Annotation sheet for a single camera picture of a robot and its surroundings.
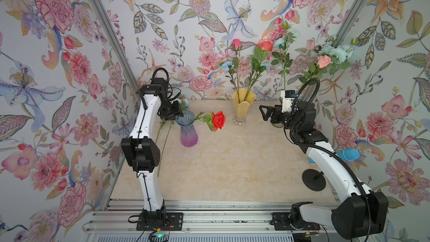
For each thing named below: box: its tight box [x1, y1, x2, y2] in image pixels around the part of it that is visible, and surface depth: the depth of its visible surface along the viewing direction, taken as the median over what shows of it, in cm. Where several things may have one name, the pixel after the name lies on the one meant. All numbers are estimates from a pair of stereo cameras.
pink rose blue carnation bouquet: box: [221, 38, 274, 102], surface depth 94 cm
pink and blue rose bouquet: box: [270, 20, 358, 91], surface depth 84 cm
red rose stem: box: [193, 110, 226, 132], surface depth 75 cm
